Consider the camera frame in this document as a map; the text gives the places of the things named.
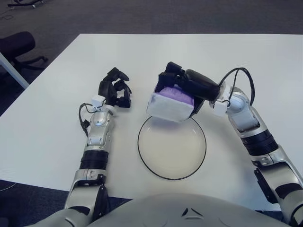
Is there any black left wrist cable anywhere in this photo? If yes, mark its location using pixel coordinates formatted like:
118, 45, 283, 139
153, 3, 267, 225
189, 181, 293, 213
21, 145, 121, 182
78, 103, 95, 138

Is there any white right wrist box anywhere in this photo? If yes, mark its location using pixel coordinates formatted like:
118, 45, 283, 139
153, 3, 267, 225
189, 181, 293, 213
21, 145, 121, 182
214, 100, 228, 117

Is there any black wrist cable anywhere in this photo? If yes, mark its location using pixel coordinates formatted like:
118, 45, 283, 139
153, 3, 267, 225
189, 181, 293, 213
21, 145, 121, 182
78, 103, 95, 138
219, 68, 256, 107

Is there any white plate with black rim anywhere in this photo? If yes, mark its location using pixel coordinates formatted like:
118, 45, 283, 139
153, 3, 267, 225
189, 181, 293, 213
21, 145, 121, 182
137, 117, 207, 181

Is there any grey robot torso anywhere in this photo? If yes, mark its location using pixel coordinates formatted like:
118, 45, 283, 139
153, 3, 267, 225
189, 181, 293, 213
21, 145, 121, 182
47, 192, 292, 227

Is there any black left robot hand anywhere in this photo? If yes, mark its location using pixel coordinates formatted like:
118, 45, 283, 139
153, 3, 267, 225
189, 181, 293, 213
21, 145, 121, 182
98, 67, 132, 109

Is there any black office chair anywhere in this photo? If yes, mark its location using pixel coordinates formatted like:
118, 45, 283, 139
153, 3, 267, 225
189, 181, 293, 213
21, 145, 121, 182
0, 31, 49, 70

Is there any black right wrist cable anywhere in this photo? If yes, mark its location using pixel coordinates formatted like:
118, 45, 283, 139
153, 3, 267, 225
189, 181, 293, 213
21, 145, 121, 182
219, 68, 256, 107

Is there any purple tissue paper pack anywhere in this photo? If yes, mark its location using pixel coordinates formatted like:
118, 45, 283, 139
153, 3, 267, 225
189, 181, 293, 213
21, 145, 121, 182
146, 86, 195, 123

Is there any white desk leg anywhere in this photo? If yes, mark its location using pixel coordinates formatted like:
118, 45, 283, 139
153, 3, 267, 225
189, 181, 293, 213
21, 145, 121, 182
0, 51, 30, 89

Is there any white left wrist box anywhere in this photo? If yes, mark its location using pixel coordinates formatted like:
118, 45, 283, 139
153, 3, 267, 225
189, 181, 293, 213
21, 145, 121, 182
91, 95, 106, 108

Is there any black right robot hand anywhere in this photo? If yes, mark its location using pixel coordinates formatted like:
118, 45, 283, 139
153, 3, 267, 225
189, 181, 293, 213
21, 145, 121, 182
156, 61, 225, 117

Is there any black wheeled chair base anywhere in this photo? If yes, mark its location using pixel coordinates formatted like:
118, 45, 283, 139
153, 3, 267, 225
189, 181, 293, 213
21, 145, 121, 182
7, 0, 55, 10

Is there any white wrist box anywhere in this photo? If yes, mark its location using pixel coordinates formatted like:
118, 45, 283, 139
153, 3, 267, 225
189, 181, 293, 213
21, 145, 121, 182
214, 100, 228, 117
91, 95, 106, 108

